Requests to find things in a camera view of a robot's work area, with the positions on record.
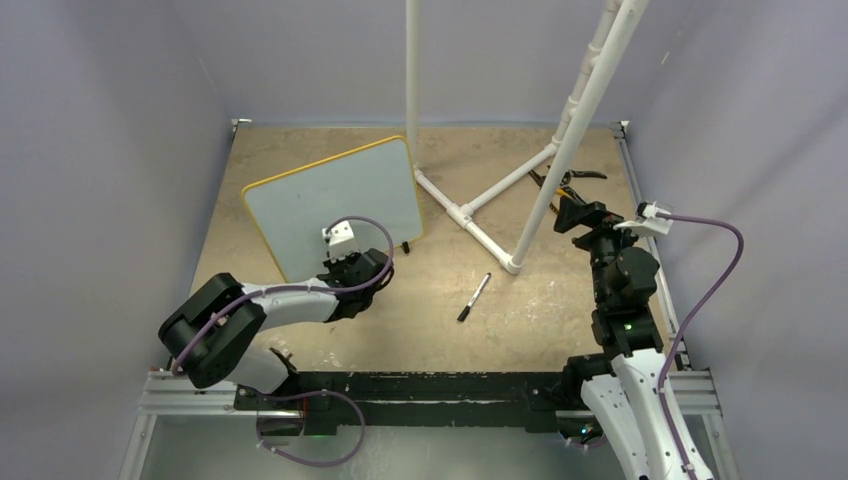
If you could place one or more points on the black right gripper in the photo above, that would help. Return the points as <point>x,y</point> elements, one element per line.
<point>593,214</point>

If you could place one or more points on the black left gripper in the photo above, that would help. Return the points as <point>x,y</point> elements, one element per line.
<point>334,264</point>

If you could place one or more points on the yellow-framed whiteboard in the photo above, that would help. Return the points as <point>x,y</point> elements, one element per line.
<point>292,209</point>

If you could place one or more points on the black-capped whiteboard marker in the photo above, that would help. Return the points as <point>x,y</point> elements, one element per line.
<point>464,313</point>

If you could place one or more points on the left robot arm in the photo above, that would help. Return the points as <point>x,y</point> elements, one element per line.
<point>211,335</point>

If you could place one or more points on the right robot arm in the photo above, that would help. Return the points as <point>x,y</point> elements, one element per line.
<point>626,386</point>

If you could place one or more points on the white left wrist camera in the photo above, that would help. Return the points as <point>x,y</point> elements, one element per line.
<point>340,240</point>

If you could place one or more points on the yellow-handled pliers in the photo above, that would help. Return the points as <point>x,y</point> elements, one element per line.
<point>563,195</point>

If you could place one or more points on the right metal corner bracket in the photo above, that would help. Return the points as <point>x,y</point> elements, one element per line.
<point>619,129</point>

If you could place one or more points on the metal corner bracket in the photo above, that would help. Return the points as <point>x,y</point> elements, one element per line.
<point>239,124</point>
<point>619,129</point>

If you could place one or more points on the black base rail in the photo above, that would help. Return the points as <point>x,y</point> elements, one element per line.
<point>321,402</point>

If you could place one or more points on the white PVC pipe frame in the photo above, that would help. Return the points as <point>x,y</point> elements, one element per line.
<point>512,151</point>

